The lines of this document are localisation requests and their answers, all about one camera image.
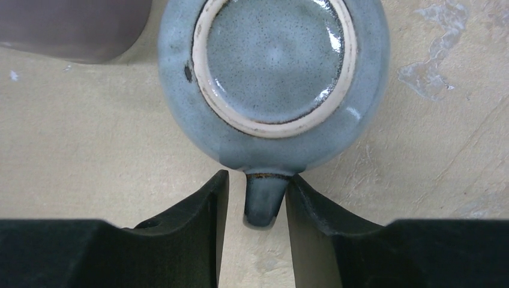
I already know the grey-blue mug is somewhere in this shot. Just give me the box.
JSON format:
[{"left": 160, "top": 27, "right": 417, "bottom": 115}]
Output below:
[{"left": 158, "top": 1, "right": 390, "bottom": 229}]

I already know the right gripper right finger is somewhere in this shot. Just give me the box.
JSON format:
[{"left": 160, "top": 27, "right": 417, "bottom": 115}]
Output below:
[{"left": 286, "top": 176, "right": 508, "bottom": 287}]

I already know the purple mug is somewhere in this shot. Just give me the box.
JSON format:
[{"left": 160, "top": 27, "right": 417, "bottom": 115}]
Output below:
[{"left": 1, "top": 0, "right": 152, "bottom": 64}]

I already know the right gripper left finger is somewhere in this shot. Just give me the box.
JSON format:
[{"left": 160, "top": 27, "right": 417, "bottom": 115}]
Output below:
[{"left": 1, "top": 170, "right": 229, "bottom": 287}]

